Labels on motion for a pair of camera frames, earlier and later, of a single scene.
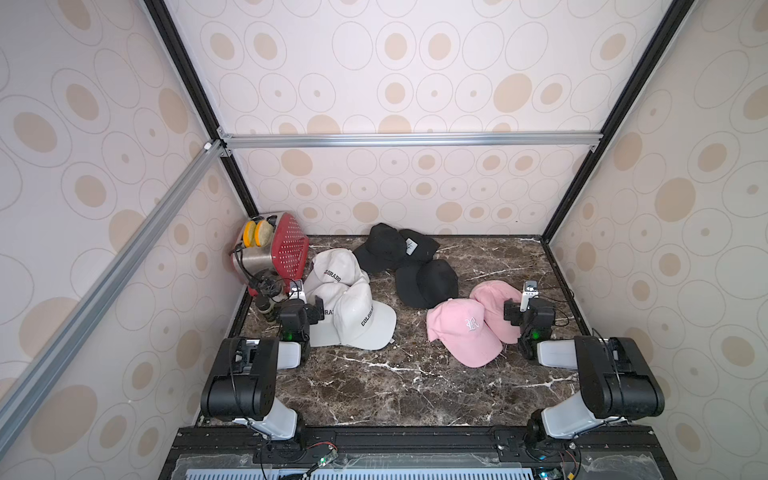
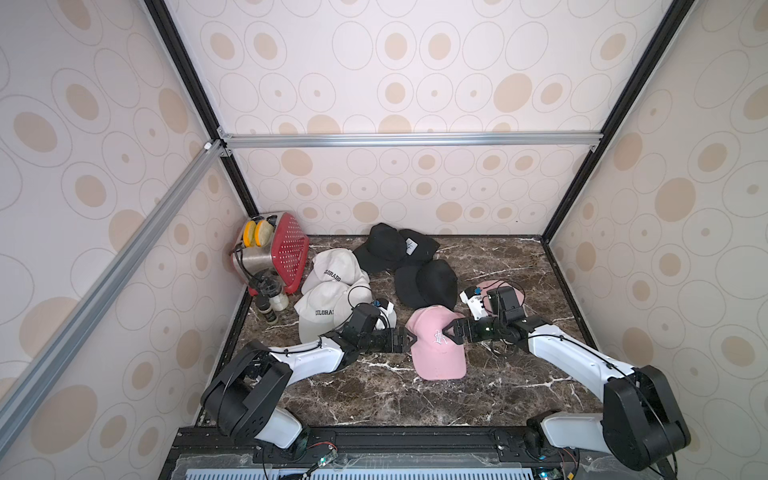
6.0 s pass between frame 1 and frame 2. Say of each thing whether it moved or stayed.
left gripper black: moved
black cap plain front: stayed
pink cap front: moved
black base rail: stayed
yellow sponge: stayed
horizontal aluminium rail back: stayed
